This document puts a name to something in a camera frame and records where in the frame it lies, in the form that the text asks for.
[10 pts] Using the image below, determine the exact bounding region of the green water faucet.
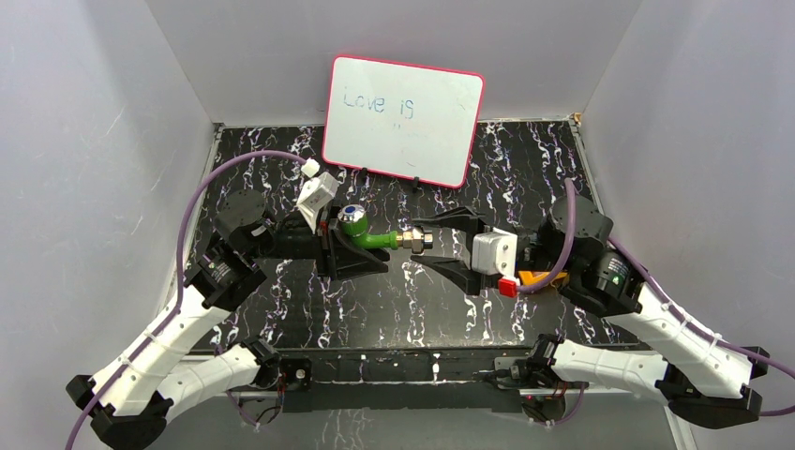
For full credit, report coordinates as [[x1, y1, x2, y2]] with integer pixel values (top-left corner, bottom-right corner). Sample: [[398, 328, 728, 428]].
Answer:
[[337, 204, 399, 249]]

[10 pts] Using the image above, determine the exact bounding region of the silver hex nut fitting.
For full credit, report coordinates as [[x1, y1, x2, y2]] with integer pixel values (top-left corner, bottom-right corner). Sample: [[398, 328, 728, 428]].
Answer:
[[397, 226, 434, 255]]

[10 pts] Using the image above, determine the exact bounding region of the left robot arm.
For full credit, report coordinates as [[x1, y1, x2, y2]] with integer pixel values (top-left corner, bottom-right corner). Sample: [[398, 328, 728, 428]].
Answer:
[[67, 189, 405, 449]]

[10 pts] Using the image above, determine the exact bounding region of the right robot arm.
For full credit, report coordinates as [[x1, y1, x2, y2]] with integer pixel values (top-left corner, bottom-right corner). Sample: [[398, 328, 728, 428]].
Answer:
[[418, 194, 768, 429]]

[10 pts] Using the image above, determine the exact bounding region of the orange parts bin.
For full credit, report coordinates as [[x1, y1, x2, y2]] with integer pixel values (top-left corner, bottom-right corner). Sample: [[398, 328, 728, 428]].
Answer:
[[518, 271, 568, 286]]

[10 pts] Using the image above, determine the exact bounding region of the pink framed whiteboard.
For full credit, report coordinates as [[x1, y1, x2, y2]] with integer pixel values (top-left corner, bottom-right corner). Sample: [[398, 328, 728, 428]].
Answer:
[[322, 55, 485, 188]]

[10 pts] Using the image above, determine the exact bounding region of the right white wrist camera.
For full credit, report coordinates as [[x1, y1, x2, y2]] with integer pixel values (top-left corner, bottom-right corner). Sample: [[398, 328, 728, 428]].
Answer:
[[471, 229, 519, 298]]

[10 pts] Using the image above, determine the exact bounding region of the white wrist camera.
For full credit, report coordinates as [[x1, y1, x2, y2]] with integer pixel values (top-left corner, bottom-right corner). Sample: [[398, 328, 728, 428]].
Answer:
[[296, 172, 340, 233], [471, 229, 519, 298]]

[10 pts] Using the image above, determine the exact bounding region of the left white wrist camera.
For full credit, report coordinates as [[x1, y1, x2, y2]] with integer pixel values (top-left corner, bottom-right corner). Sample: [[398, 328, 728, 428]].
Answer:
[[296, 172, 340, 233]]

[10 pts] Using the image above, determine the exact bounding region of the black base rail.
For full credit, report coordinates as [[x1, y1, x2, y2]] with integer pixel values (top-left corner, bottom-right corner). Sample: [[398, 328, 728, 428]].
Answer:
[[280, 346, 530, 413]]

